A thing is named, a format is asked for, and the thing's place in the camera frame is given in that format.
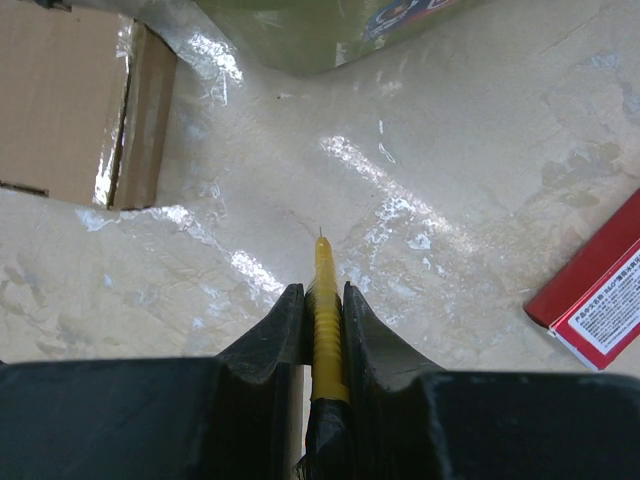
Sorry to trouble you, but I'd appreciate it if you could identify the olive green plastic basin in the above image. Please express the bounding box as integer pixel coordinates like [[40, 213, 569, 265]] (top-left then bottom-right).
[[196, 0, 481, 75]]

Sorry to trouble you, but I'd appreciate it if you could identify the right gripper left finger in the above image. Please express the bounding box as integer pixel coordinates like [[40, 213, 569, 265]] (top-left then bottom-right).
[[1, 284, 304, 479]]

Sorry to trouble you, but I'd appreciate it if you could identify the red rectangular carton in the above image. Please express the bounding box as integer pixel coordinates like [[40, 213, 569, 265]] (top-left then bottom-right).
[[524, 192, 639, 371]]

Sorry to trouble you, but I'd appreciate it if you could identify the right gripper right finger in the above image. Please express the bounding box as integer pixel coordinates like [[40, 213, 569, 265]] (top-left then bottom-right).
[[343, 285, 639, 479]]

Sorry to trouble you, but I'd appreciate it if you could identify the brown cardboard express box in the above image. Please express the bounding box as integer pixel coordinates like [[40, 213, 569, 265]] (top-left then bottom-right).
[[1, 1, 177, 210]]

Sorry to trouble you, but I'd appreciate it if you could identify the yellow utility knife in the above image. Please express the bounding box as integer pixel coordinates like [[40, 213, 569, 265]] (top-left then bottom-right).
[[294, 235, 352, 479]]

